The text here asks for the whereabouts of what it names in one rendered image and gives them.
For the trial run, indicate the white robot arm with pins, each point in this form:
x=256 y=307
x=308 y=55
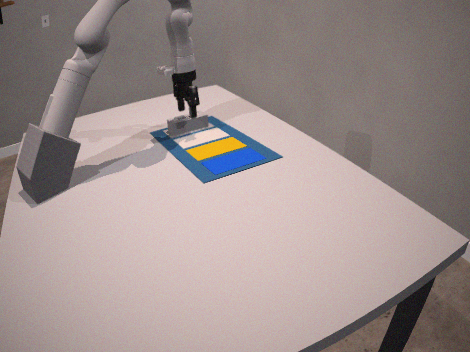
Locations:
x=91 y=36

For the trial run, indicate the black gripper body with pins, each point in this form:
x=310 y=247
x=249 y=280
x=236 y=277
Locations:
x=184 y=80

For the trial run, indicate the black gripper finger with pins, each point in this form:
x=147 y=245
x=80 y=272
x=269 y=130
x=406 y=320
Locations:
x=193 y=93
x=180 y=102

